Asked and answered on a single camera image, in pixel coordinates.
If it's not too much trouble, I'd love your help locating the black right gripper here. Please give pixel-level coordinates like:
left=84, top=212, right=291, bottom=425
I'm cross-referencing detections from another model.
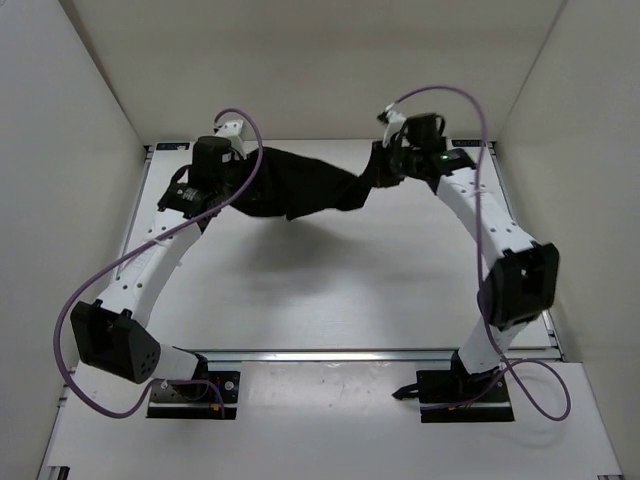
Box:
left=357, top=142, right=420, bottom=192

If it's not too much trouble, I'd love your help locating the black skirt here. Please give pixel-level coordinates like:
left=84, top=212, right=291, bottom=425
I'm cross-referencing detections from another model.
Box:
left=232, top=147, right=402, bottom=221

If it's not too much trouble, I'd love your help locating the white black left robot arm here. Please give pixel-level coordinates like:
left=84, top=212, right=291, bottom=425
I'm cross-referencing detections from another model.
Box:
left=70, top=122, right=251, bottom=398

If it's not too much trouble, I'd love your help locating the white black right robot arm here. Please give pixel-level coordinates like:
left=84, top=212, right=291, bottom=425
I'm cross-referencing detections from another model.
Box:
left=372, top=110, right=559, bottom=401

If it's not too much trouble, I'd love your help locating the blue right corner sticker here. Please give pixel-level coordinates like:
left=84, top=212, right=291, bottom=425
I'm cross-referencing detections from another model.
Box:
left=451, top=139, right=483, bottom=148

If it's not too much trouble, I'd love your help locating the blue corner sticker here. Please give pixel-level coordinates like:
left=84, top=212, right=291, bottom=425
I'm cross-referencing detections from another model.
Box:
left=451, top=139, right=483, bottom=148
left=155, top=142, right=190, bottom=151

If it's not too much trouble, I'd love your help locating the blue left corner sticker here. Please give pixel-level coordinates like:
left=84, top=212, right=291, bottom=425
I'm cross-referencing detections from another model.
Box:
left=155, top=142, right=190, bottom=151

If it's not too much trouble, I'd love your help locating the white front cover panel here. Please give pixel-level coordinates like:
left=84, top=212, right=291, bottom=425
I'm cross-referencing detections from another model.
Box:
left=48, top=362, right=622, bottom=479

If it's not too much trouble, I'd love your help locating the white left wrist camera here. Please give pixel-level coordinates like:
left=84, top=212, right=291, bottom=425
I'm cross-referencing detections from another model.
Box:
left=214, top=120, right=246, bottom=158

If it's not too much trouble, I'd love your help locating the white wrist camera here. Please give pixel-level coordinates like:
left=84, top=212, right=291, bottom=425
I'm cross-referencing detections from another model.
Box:
left=377, top=103, right=406, bottom=148
left=214, top=120, right=246, bottom=158

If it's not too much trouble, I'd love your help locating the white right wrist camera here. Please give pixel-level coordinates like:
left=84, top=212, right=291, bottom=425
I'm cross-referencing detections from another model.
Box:
left=377, top=103, right=406, bottom=148

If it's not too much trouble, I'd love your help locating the silver table edge rail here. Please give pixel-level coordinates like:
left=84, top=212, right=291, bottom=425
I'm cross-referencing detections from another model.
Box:
left=89, top=349, right=564, bottom=364

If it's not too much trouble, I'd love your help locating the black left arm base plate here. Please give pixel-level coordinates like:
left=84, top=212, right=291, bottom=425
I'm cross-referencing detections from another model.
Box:
left=146, top=370, right=241, bottom=420

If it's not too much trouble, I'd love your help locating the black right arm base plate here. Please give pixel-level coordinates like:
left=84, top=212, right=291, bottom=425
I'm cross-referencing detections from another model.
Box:
left=392, top=370, right=515, bottom=424

